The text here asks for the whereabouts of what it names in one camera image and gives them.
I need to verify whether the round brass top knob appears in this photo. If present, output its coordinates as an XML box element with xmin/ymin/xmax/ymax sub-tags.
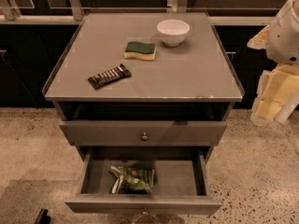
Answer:
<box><xmin>141</xmin><ymin>133</ymin><xmax>149</xmax><ymax>141</ymax></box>

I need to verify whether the dark striped snack bar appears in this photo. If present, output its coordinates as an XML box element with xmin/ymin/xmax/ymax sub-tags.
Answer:
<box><xmin>88</xmin><ymin>63</ymin><xmax>132</xmax><ymax>90</ymax></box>

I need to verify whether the grey drawer cabinet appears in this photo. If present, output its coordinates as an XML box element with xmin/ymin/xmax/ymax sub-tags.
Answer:
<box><xmin>42</xmin><ymin>12</ymin><xmax>246</xmax><ymax>154</ymax></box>

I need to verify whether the grey top drawer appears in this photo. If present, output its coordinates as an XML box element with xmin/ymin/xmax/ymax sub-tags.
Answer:
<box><xmin>60</xmin><ymin>120</ymin><xmax>226</xmax><ymax>147</ymax></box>

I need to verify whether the green jalapeno chip bag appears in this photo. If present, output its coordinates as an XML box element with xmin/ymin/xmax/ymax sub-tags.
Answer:
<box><xmin>110</xmin><ymin>166</ymin><xmax>155</xmax><ymax>194</ymax></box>

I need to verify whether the green yellow sponge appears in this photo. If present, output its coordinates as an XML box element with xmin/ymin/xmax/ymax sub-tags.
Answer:
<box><xmin>124</xmin><ymin>41</ymin><xmax>156</xmax><ymax>61</ymax></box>

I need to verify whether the black object on floor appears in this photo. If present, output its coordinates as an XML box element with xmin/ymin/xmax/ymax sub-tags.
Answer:
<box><xmin>35</xmin><ymin>209</ymin><xmax>50</xmax><ymax>224</ymax></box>

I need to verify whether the brass middle drawer knob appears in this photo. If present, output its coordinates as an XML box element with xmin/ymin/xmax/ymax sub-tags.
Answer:
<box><xmin>135</xmin><ymin>208</ymin><xmax>158</xmax><ymax>224</ymax></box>

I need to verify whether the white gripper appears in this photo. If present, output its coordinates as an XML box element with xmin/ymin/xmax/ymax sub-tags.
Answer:
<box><xmin>247</xmin><ymin>3</ymin><xmax>299</xmax><ymax>126</ymax></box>

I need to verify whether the grey open middle drawer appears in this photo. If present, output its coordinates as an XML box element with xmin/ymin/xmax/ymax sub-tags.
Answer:
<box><xmin>65</xmin><ymin>147</ymin><xmax>221</xmax><ymax>215</ymax></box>

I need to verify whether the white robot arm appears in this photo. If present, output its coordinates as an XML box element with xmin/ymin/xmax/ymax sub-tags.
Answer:
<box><xmin>247</xmin><ymin>0</ymin><xmax>299</xmax><ymax>126</ymax></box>

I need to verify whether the white ceramic bowl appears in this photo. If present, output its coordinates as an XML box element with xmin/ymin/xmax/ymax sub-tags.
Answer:
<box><xmin>157</xmin><ymin>20</ymin><xmax>190</xmax><ymax>47</ymax></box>

